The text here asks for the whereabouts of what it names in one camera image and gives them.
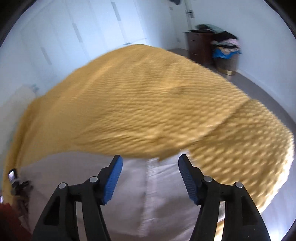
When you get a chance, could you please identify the dark wooden dresser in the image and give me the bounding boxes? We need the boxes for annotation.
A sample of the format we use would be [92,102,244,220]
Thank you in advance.
[185,32,214,66]

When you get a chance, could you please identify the smartphone with lit screen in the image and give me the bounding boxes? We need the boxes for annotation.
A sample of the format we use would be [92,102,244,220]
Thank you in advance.
[8,168,18,185]

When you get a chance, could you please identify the pile of clothes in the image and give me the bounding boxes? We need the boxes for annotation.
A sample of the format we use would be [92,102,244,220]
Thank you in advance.
[190,24,242,59]

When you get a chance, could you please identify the laundry basket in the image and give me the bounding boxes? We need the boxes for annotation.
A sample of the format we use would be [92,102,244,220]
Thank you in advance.
[215,54,239,75]

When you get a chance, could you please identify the black device on nightstand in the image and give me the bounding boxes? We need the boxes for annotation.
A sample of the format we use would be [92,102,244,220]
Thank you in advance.
[11,181,32,216]

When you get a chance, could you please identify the yellow dotted blanket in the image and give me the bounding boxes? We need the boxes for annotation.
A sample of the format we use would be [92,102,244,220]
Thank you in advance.
[2,44,295,237]

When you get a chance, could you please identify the white door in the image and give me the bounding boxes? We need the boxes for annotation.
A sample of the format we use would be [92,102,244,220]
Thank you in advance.
[169,0,195,50]

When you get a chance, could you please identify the cream padded headboard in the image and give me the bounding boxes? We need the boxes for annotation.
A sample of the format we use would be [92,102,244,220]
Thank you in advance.
[1,84,39,146]

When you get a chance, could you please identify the beige grey pants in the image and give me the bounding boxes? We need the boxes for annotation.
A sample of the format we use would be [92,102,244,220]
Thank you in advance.
[19,151,226,241]

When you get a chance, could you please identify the white wardrobe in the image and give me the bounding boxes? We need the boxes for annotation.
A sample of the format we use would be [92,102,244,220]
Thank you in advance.
[1,1,146,101]

